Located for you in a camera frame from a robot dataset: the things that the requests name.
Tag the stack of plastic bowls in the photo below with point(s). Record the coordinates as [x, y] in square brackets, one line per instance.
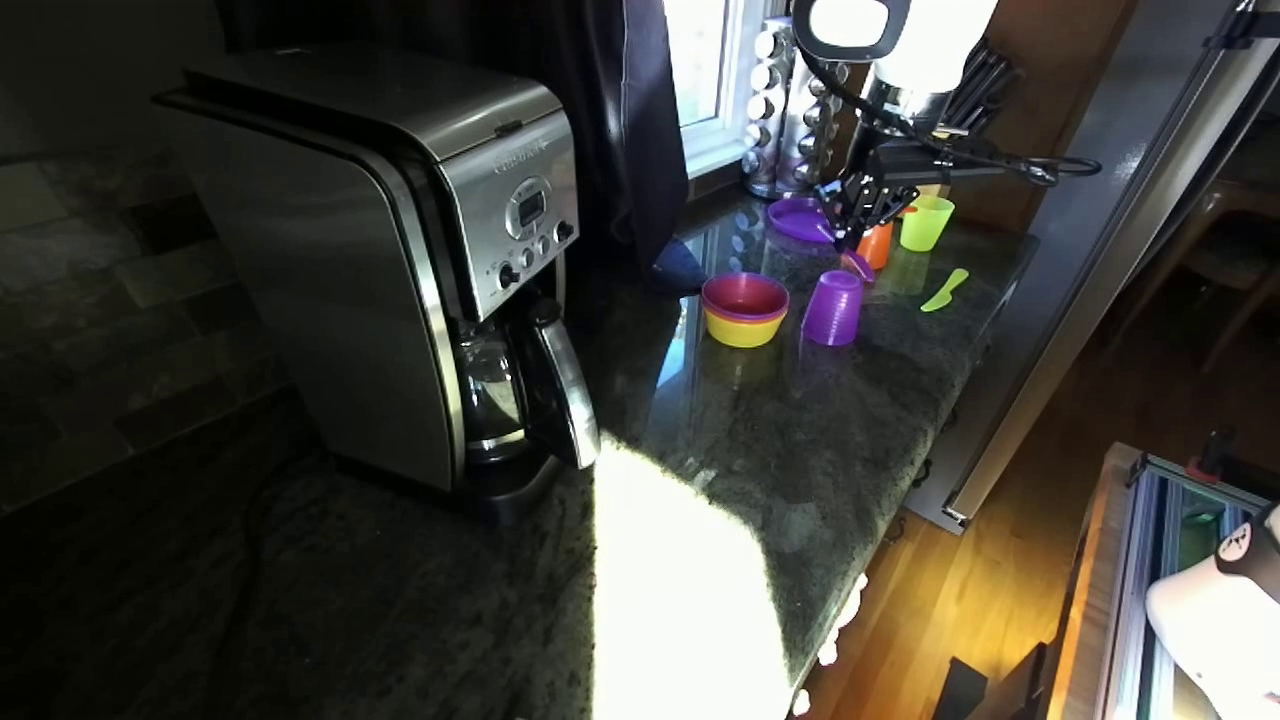
[745, 310]

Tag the purple plastic cup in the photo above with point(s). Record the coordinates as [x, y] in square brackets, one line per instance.
[832, 310]

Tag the red clamp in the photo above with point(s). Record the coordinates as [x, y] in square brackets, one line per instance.
[1212, 458]

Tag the glass coffee carafe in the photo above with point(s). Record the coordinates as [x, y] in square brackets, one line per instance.
[520, 390]

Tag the silver spice rack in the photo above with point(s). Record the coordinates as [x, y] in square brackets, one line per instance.
[785, 110]

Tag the purple plastic plate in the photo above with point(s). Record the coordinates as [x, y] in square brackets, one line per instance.
[795, 218]

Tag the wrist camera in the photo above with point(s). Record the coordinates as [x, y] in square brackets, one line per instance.
[950, 160]

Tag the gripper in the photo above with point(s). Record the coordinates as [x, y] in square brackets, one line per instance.
[868, 160]

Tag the green plastic knife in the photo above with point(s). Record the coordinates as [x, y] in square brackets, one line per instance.
[943, 292]

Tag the stainless steel refrigerator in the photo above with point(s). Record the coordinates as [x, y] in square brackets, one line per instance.
[1110, 200]

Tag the stainless steel coffee maker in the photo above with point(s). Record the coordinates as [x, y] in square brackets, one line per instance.
[340, 250]

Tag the orange plastic cup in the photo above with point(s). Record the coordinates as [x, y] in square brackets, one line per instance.
[877, 245]

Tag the knife block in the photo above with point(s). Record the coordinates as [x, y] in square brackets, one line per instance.
[985, 85]

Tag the pink plastic spoon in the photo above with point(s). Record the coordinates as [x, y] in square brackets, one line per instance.
[860, 266]

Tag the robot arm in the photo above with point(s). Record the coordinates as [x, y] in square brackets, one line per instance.
[935, 40]

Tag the window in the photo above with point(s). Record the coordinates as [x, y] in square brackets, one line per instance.
[700, 60]

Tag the green plastic cup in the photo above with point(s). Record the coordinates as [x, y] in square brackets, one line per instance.
[925, 225]

